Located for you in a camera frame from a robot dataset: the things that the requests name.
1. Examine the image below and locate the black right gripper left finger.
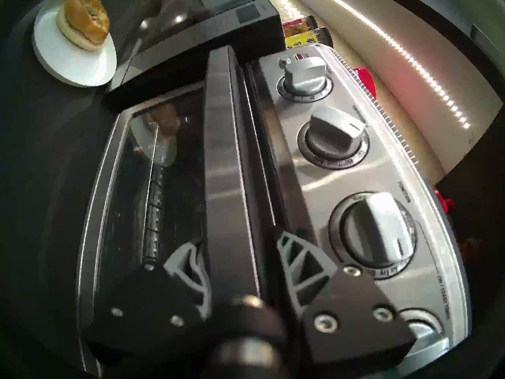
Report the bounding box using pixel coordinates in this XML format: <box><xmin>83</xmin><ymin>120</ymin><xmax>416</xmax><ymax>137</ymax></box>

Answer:
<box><xmin>85</xmin><ymin>242</ymin><xmax>213</xmax><ymax>368</ymax></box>

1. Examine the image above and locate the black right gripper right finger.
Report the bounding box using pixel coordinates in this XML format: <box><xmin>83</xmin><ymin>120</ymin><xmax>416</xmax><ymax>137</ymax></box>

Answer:
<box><xmin>275</xmin><ymin>231</ymin><xmax>419</xmax><ymax>368</ymax></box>

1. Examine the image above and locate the dark crusted bagel half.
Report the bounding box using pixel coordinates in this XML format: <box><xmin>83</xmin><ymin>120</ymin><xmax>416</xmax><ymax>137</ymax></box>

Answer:
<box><xmin>64</xmin><ymin>0</ymin><xmax>111</xmax><ymax>43</ymax></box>

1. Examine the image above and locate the silver oven control knob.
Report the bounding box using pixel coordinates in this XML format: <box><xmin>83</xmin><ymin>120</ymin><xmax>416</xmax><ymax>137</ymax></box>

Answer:
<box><xmin>397</xmin><ymin>309</ymin><xmax>446</xmax><ymax>343</ymax></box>
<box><xmin>328</xmin><ymin>191</ymin><xmax>419</xmax><ymax>280</ymax></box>
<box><xmin>297</xmin><ymin>106</ymin><xmax>370</xmax><ymax>169</ymax></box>
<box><xmin>276</xmin><ymin>54</ymin><xmax>336</xmax><ymax>103</ymax></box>

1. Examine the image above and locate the stainless steel toaster oven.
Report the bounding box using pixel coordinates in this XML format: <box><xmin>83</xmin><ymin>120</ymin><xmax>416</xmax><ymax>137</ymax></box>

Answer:
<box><xmin>77</xmin><ymin>43</ymin><xmax>474</xmax><ymax>379</ymax></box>

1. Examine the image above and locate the black microwave oven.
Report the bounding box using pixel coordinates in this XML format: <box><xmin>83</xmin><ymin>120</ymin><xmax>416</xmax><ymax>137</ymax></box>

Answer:
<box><xmin>105</xmin><ymin>0</ymin><xmax>286</xmax><ymax>112</ymax></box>

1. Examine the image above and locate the pale crusted bagel half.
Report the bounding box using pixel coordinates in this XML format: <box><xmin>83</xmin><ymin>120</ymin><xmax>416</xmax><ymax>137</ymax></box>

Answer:
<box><xmin>55</xmin><ymin>7</ymin><xmax>105</xmax><ymax>52</ymax></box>

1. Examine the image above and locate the clear jar red lid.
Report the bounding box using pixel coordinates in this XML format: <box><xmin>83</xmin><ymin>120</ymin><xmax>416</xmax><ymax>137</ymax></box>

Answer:
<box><xmin>353</xmin><ymin>68</ymin><xmax>377</xmax><ymax>98</ymax></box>

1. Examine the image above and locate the under-cabinet light strip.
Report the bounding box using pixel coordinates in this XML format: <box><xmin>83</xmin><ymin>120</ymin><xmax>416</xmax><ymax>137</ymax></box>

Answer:
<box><xmin>316</xmin><ymin>0</ymin><xmax>473</xmax><ymax>131</ymax></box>

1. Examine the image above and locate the round white plate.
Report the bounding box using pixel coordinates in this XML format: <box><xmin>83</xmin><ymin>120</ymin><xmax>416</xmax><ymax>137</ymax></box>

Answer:
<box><xmin>33</xmin><ymin>0</ymin><xmax>118</xmax><ymax>87</ymax></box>

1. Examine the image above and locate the yellow label snack jar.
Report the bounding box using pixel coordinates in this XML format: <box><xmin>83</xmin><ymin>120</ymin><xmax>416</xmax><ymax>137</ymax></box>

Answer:
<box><xmin>285</xmin><ymin>26</ymin><xmax>333</xmax><ymax>50</ymax></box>

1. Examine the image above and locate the red label snack jar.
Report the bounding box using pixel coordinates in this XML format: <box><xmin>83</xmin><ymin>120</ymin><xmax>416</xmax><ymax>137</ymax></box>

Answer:
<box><xmin>282</xmin><ymin>14</ymin><xmax>318</xmax><ymax>30</ymax></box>

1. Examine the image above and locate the dark open wall shelf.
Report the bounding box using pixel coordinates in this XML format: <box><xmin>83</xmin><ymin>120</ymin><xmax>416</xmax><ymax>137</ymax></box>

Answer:
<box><xmin>434</xmin><ymin>98</ymin><xmax>505</xmax><ymax>272</ymax></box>

